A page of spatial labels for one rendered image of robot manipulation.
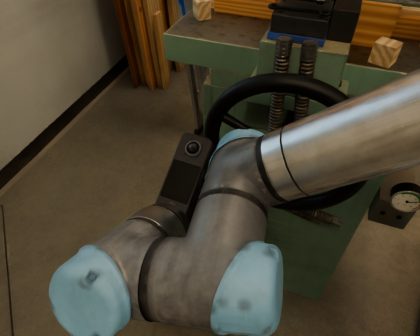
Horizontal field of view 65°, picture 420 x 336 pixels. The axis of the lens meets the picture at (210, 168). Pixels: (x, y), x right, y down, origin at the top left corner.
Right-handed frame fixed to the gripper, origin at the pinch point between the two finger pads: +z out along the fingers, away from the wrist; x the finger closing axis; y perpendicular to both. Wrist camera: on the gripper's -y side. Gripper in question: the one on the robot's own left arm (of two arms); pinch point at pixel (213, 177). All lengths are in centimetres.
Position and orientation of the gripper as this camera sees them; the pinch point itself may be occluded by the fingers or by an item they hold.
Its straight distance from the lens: 58.9
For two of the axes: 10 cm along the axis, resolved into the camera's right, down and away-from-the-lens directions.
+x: 9.3, 2.5, -2.5
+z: 3.1, -2.2, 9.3
